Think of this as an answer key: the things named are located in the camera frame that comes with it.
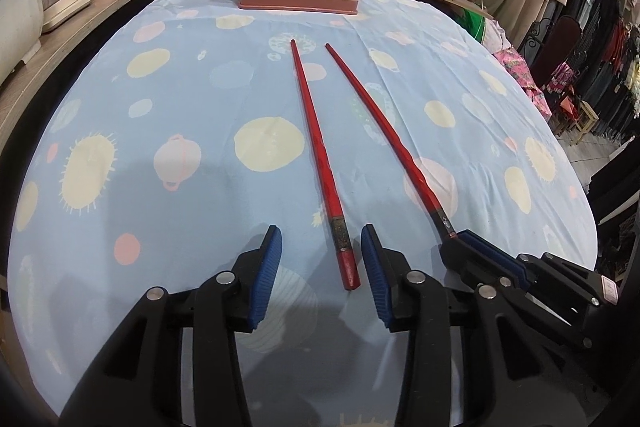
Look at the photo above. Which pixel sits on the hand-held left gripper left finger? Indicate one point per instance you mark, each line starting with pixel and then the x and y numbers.
pixel 265 277

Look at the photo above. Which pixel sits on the hanging clothes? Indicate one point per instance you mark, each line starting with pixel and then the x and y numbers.
pixel 610 32

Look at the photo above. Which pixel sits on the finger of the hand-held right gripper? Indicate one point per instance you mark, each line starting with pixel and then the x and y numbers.
pixel 490 247
pixel 475 264

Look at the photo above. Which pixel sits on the white plastic basin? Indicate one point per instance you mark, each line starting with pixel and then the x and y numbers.
pixel 17 22

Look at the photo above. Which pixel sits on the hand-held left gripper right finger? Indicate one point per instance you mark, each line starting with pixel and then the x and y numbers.
pixel 375 277

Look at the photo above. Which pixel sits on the bright red chopstick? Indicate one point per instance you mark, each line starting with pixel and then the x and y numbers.
pixel 320 157
pixel 390 127

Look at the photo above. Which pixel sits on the dark metal chair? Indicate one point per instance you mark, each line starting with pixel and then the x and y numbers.
pixel 557 39

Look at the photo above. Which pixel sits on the wooden stool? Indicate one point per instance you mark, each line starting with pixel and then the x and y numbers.
pixel 584 119

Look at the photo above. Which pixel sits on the pink floral cloth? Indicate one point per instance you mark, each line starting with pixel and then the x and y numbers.
pixel 522 77

